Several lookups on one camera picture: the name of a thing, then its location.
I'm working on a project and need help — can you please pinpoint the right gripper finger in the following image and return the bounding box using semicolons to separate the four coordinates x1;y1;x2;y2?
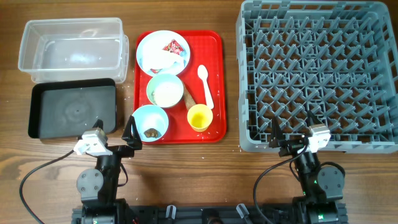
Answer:
269;117;285;148
307;110;320;126

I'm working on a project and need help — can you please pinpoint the brown food scrap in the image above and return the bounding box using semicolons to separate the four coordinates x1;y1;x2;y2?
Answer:
144;128;161;138

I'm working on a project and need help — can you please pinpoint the small light blue bowl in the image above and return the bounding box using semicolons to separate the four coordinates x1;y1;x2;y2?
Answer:
132;105;169;142

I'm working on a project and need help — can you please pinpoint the pile of white rice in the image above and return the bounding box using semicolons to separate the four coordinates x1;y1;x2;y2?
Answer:
154;83;180;106

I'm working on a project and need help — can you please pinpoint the mint green bowl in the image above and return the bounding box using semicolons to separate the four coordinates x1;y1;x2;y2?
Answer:
146;74;184;108

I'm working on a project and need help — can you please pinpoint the yellow plastic cup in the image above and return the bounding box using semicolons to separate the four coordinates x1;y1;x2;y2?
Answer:
187;104;213;133

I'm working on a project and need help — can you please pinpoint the white napkin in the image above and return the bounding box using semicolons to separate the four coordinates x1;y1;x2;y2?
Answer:
142;45;185;73

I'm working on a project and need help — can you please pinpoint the large light blue plate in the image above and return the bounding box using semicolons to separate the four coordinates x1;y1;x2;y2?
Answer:
136;30;191;77

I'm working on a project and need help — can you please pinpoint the white plastic spoon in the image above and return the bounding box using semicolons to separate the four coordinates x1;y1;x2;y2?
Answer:
197;65;214;110

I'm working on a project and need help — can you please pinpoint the red snack wrapper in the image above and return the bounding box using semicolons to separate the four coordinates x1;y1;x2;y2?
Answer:
163;39;184;55

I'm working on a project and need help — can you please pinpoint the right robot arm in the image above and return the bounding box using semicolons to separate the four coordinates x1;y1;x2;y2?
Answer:
269;111;348;223

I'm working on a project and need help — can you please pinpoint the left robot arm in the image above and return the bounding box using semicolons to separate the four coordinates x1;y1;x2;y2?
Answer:
72;116;142;224

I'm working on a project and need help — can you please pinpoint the black food waste tray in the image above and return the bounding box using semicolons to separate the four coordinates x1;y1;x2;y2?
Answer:
27;78;117;139

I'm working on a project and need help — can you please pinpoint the grey dishwasher rack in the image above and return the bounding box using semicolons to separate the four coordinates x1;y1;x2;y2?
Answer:
236;1;397;154

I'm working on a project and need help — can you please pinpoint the clear plastic waste bin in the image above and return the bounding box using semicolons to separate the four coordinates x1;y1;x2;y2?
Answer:
18;17;129;83

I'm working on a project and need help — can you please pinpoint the red serving tray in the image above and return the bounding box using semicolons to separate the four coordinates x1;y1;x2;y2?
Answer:
151;30;227;145

